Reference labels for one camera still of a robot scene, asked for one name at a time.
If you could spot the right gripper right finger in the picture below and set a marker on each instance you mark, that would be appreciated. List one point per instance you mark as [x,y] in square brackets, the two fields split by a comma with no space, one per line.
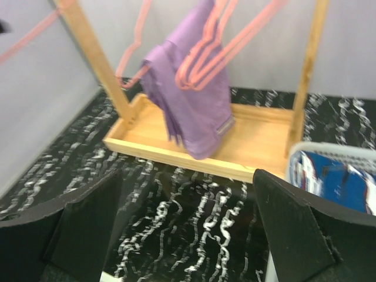
[311,238]

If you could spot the blue patterned trousers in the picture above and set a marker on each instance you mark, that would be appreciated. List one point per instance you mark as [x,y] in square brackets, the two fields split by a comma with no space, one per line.
[335,181]

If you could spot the white plastic basket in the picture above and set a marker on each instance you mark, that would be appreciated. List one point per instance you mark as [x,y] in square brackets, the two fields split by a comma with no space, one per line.
[358,157]

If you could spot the pink hanger holding purple trousers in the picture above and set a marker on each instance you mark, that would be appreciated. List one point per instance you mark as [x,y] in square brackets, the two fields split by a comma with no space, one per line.
[136,44]

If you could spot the pink wire hanger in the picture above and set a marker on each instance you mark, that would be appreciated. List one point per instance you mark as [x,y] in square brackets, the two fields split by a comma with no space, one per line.
[33,33]

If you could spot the black marble pattern mat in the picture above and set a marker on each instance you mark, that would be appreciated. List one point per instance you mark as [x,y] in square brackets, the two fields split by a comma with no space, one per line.
[172,224]

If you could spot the pink empty hanger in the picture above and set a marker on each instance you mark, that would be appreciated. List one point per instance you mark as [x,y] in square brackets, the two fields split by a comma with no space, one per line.
[246,34]
[211,38]
[215,56]

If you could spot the purple trousers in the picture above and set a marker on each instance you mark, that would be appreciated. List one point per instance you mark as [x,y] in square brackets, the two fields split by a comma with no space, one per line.
[196,119]

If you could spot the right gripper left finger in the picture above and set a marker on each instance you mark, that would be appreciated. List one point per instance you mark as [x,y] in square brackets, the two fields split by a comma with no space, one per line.
[66,237]

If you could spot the wooden clothes rack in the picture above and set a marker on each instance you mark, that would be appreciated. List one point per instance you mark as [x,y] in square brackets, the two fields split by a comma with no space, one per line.
[260,138]

